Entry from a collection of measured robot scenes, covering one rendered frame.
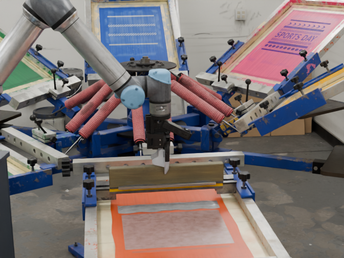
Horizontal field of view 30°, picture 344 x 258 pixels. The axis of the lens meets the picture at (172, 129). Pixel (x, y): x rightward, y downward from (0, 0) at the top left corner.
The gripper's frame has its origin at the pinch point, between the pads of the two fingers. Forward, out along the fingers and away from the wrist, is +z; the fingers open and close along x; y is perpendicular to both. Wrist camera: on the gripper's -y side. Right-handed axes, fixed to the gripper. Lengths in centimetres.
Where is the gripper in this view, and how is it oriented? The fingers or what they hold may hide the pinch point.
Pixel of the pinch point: (166, 168)
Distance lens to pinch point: 227.6
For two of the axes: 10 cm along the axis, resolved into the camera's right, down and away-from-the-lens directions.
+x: 1.2, 2.6, -9.6
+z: 0.1, 9.6, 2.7
